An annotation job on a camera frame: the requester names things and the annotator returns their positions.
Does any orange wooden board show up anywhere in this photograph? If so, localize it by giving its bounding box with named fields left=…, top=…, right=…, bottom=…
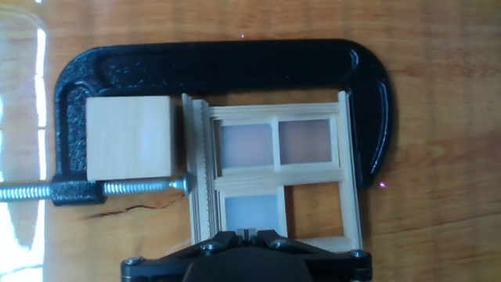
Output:
left=0, top=0, right=501, bottom=282

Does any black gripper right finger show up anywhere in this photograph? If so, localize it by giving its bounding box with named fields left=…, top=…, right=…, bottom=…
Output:
left=246, top=229, right=298, bottom=252

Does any black metal C-clamp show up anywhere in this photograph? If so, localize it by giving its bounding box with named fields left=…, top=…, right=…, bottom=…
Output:
left=0, top=38, right=395, bottom=208

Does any miniature wooden window frame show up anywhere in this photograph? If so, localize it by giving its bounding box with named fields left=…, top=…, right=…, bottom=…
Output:
left=181, top=90, right=363, bottom=251

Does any light wooden cube block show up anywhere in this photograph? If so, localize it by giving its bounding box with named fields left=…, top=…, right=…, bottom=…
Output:
left=85, top=96, right=179, bottom=182

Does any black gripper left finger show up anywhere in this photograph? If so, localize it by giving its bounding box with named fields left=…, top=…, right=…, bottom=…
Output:
left=199, top=229, right=247, bottom=252

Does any small wooden sliding sash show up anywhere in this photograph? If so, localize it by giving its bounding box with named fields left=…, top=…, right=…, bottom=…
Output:
left=218, top=191, right=289, bottom=236

